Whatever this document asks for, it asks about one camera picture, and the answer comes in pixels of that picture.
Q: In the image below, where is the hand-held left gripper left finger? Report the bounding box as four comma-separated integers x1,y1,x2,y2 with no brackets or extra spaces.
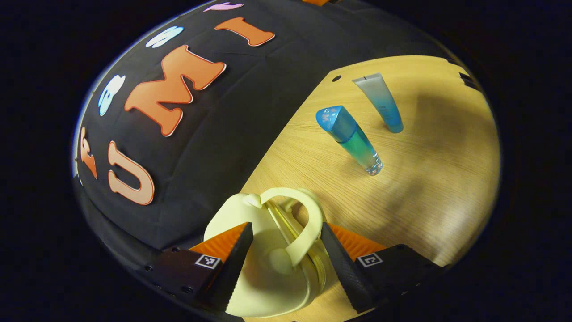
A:
143,222,254,314

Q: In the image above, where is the blue triangular cap bottle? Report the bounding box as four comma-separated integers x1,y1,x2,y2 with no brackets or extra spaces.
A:
315,106,383,176

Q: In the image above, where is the pale yellow suitcase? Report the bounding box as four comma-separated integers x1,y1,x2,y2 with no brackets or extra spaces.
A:
203,187,340,318

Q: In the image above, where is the blue white squeeze tube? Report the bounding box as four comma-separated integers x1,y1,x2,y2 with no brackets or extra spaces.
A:
352,73,404,134

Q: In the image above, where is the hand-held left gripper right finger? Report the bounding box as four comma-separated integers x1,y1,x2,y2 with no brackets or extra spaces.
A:
320,222,447,314

